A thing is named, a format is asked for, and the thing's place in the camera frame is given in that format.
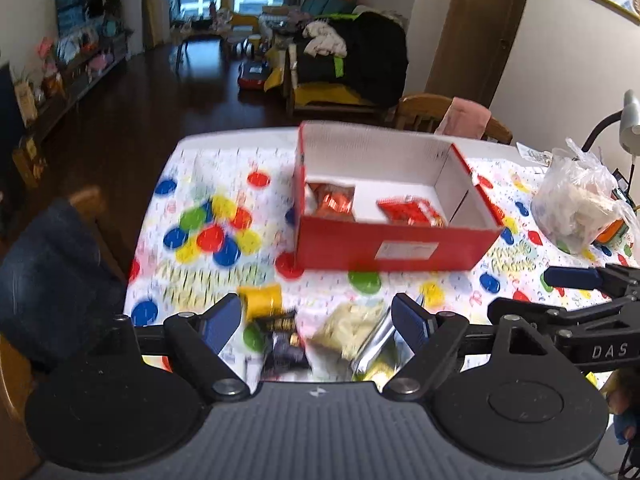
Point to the silver green snack packet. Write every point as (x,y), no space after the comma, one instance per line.
(376,352)

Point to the clear plastic bag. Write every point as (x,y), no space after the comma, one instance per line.
(575,200)

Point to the red snack packet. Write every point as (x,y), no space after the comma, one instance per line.
(410,211)

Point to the red cardboard box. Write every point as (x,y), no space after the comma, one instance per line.
(350,245)

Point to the black jacket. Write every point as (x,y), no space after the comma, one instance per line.
(372,55)

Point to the dark low cabinet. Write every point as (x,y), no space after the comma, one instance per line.
(75,85)

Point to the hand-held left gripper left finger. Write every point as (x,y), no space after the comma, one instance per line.
(223,321)

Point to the cream snack packet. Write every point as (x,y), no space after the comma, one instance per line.
(350,330)

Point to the wooden door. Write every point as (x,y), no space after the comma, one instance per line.
(480,30)

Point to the dark snack packet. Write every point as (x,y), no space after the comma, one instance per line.
(282,347)

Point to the balloon print tablecloth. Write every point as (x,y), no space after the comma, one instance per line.
(210,172)

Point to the pink cloth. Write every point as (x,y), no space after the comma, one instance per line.
(462,117)

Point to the wooden chair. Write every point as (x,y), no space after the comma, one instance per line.
(417,110)
(88,198)

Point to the grey desk lamp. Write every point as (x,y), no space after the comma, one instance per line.
(631,120)

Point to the wooden sofa with yellow cushion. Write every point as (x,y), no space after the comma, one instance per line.
(325,94)

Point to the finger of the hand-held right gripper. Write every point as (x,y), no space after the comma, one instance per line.
(570,278)
(537,312)

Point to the white paper slip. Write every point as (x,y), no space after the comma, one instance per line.
(532,154)

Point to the white cloth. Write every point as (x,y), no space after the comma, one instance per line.
(325,40)

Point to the television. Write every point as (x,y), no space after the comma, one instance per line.
(75,0)

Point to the red blue toy car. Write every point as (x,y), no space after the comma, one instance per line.
(254,74)

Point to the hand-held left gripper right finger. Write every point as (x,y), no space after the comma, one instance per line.
(410,321)

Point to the dark coffee table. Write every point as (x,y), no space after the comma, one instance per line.
(200,40)

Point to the person's right hand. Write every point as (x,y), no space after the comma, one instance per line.
(625,399)

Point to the orange snack packet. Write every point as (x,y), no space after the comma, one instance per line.
(332,201)

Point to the yellow snack packet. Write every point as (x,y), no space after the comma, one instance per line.
(261,301)

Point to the denim cloth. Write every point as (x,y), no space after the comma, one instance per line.
(55,280)

